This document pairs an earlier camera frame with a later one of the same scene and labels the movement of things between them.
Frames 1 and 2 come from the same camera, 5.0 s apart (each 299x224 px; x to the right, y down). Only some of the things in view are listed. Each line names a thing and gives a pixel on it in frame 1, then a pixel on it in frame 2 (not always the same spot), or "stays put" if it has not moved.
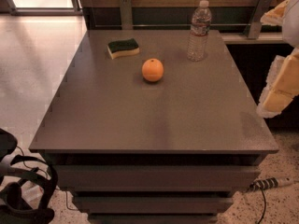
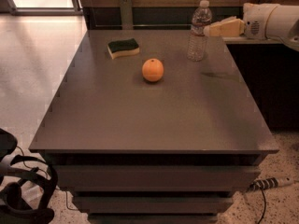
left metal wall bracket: x=125 y=9 stays put
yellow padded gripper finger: x=276 y=15 -> x=226 y=20
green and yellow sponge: x=123 y=48 stays put
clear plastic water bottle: x=200 y=22 stays put
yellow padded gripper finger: x=281 y=87 -> x=234 y=28
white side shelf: x=264 y=38 stays put
